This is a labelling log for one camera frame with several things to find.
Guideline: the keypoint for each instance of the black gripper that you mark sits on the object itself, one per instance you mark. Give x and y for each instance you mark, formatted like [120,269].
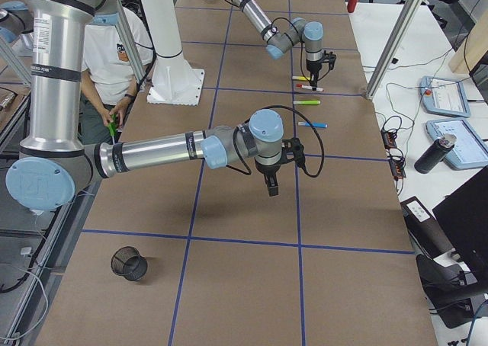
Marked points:
[266,169]
[312,66]

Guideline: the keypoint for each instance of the red marker pen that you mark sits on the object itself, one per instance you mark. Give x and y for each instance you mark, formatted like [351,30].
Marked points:
[309,87]

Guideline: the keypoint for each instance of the blue marker pen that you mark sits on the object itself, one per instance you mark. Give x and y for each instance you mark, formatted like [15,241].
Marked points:
[315,125]

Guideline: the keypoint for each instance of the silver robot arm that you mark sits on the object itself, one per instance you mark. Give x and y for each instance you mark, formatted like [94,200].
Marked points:
[308,34]
[54,165]

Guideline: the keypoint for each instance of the yellow marker pen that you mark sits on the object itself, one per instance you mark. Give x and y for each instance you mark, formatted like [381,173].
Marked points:
[300,78]

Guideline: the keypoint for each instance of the green marker pen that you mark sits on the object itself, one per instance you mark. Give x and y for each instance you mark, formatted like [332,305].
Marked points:
[306,102]

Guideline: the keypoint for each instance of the orange circuit board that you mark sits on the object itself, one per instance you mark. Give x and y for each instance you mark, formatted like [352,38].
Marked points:
[389,139]
[397,170]

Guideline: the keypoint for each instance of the far teach pendant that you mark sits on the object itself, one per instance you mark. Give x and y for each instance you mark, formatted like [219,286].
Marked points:
[443,96]

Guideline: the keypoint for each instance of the teach pendant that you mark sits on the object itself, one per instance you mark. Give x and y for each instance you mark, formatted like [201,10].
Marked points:
[443,96]
[469,151]

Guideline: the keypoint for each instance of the black thermos bottle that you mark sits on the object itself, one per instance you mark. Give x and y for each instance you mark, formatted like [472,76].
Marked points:
[435,153]

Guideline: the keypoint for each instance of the near black mesh cup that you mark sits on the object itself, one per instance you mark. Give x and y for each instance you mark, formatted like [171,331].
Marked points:
[129,263]

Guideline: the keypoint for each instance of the near teach pendant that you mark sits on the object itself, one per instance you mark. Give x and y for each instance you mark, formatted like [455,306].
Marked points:
[469,151]

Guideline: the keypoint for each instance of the black monitor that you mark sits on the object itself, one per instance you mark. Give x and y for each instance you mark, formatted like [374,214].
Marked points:
[462,216]

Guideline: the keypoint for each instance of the person in white shirt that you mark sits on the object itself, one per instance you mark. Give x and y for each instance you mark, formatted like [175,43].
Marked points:
[108,84]

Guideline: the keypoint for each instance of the aluminium frame post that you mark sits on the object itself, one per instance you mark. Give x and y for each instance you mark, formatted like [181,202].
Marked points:
[393,43]

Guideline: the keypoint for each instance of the white camera pillar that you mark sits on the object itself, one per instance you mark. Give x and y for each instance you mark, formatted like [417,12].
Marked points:
[174,81]

